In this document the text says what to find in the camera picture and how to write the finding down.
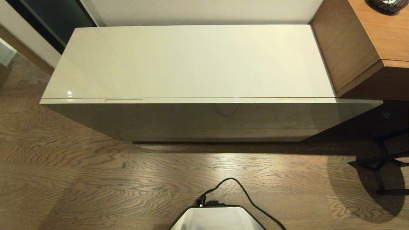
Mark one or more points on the pale grey panel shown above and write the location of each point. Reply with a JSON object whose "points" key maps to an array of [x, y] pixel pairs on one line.
{"points": [[6, 52]]}

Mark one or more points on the glossy grey cabinet top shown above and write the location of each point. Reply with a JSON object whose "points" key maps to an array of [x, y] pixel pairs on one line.
{"points": [[191, 60]]}

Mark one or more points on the dark glass vase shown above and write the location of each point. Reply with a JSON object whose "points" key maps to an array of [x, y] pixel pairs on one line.
{"points": [[388, 5]]}

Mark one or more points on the brown wooden desk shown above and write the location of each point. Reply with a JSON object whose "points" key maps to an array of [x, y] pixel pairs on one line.
{"points": [[346, 44]]}

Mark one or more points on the white cabinet drawer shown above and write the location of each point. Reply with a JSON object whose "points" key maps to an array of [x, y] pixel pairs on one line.
{"points": [[191, 121]]}

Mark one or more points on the dark glass door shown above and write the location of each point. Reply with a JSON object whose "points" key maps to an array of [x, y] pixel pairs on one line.
{"points": [[51, 17]]}

